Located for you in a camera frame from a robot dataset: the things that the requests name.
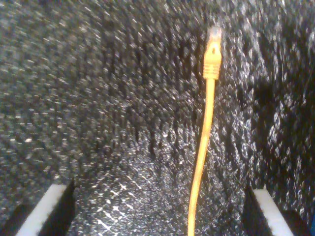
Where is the black bubble mat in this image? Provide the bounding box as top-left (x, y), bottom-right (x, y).
top-left (0, 0), bottom-right (315, 236)

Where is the yellow network cable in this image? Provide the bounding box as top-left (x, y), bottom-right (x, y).
top-left (187, 25), bottom-right (222, 236)

